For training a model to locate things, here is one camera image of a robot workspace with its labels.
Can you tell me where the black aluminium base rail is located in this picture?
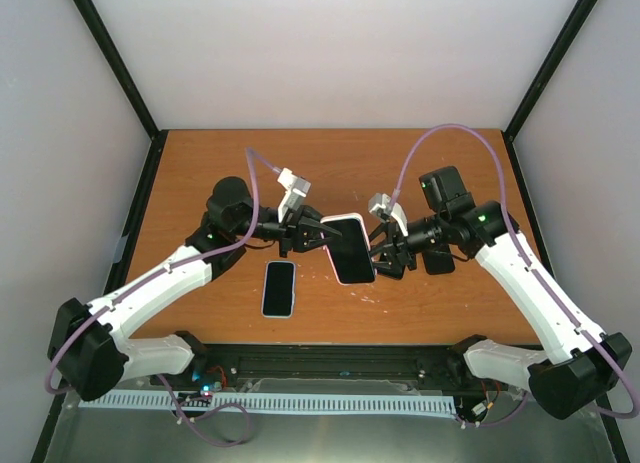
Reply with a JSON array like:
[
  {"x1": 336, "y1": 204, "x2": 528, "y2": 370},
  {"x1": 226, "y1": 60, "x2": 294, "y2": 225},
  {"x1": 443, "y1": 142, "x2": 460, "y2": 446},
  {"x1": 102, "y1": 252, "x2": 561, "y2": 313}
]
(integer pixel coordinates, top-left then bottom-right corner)
[{"x1": 119, "y1": 343, "x2": 599, "y2": 397}]

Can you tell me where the black phone case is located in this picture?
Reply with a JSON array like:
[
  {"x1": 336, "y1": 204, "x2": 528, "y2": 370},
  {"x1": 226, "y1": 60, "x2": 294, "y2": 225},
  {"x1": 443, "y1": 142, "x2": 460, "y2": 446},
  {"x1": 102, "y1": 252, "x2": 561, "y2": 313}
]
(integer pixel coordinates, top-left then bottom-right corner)
[{"x1": 421, "y1": 251, "x2": 455, "y2": 275}]

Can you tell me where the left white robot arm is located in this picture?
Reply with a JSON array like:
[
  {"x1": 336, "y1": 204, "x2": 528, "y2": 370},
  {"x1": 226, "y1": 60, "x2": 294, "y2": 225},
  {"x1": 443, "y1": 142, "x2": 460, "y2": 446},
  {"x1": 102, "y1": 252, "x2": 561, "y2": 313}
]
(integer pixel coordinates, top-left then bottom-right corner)
[{"x1": 47, "y1": 176, "x2": 341, "y2": 401}]

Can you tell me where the phone in blue case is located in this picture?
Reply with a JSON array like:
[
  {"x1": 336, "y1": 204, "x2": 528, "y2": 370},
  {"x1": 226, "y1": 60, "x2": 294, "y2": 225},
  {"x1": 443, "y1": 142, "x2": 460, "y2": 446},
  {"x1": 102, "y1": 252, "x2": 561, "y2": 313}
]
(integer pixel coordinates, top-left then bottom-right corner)
[{"x1": 261, "y1": 261, "x2": 296, "y2": 318}]

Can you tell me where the phone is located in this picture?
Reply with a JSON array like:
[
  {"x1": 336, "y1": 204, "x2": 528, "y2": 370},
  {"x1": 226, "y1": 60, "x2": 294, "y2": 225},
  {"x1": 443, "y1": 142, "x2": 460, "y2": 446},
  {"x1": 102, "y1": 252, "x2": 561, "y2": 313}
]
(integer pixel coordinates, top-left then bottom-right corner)
[
  {"x1": 320, "y1": 213, "x2": 376, "y2": 285},
  {"x1": 261, "y1": 261, "x2": 296, "y2": 318}
]

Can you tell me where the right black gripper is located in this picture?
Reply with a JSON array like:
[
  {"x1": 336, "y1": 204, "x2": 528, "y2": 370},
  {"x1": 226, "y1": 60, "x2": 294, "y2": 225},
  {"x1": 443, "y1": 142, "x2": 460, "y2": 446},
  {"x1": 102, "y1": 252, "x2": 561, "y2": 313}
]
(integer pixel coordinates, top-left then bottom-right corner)
[{"x1": 355, "y1": 211, "x2": 447, "y2": 273}]

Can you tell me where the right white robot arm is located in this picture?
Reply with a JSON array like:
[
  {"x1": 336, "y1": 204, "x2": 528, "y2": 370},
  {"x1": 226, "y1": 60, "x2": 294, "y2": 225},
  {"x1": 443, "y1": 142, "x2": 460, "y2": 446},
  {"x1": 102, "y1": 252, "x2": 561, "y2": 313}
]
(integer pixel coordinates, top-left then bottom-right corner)
[{"x1": 368, "y1": 166, "x2": 632, "y2": 420}]

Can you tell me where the light blue slotted cable duct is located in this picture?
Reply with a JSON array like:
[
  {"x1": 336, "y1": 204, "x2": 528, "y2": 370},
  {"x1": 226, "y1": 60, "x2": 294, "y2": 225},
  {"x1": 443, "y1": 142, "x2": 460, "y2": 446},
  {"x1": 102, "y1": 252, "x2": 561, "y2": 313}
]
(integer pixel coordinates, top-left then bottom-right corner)
[{"x1": 78, "y1": 390, "x2": 456, "y2": 418}]

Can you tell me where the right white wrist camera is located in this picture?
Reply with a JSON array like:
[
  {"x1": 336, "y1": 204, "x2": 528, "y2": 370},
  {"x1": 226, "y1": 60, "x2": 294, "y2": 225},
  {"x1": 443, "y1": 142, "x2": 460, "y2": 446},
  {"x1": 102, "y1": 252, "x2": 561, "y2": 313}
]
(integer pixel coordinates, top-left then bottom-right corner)
[{"x1": 368, "y1": 193, "x2": 409, "y2": 237}]

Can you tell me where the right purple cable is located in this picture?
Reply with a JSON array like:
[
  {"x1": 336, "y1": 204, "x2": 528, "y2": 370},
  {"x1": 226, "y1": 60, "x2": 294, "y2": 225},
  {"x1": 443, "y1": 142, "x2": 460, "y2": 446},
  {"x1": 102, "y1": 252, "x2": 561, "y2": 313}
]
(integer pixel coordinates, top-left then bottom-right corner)
[{"x1": 394, "y1": 123, "x2": 640, "y2": 429}]

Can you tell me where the grey metal front plate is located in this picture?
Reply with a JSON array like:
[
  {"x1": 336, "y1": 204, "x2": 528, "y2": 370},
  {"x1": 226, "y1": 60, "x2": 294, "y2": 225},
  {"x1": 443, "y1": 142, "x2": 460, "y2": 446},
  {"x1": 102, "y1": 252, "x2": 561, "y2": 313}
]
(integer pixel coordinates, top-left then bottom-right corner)
[{"x1": 38, "y1": 394, "x2": 629, "y2": 462}]

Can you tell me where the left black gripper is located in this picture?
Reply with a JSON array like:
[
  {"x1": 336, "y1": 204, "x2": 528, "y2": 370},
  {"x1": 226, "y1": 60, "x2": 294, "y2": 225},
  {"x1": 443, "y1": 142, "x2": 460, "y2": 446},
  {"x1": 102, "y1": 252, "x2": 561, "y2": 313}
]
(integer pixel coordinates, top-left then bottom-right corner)
[{"x1": 237, "y1": 207, "x2": 346, "y2": 260}]

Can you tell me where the left black frame post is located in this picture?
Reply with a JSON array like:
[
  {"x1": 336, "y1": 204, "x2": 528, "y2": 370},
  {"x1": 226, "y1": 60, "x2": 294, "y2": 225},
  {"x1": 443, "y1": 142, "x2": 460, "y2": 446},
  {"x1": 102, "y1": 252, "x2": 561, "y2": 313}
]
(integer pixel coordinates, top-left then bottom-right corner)
[{"x1": 63, "y1": 0, "x2": 169, "y2": 144}]

